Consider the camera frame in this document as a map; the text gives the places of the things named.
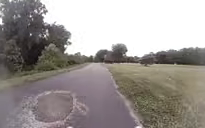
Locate open grass field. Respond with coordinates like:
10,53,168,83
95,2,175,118
104,63,205,128

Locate distant trees at path end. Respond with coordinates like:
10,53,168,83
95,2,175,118
93,43,141,64

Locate grey asphalt path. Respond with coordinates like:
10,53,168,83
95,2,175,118
0,62,144,128

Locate grass verge beside trees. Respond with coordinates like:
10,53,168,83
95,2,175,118
0,63,91,94

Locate dark distant treeline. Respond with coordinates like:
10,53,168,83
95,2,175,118
139,44,205,67

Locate row of trees and bushes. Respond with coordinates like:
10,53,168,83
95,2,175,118
0,0,94,74

